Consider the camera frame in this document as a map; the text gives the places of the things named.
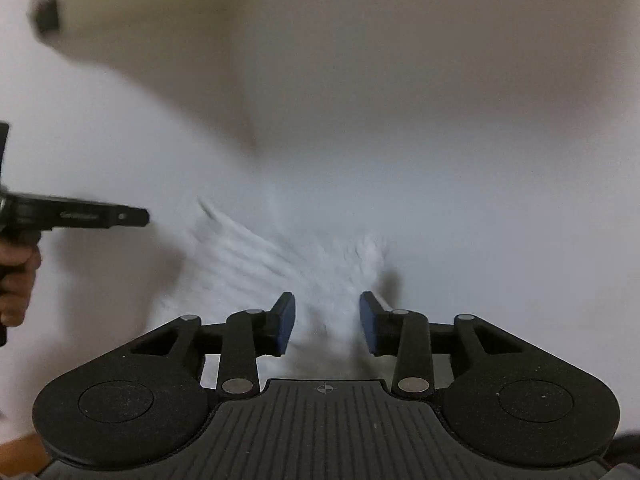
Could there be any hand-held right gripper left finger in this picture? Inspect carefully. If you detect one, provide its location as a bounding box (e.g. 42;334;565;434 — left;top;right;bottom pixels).
131;291;297;401

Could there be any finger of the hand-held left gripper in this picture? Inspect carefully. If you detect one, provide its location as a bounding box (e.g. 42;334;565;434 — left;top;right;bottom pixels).
100;205;151;228

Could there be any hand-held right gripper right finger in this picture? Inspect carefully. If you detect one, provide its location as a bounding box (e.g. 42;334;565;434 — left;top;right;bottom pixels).
360;291;526;401

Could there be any white checker print shirt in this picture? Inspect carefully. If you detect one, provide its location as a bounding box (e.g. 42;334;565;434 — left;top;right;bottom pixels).
150;195;401;381

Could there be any person's left hand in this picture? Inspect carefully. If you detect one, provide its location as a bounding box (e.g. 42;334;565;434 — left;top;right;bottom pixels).
0;242;42;328

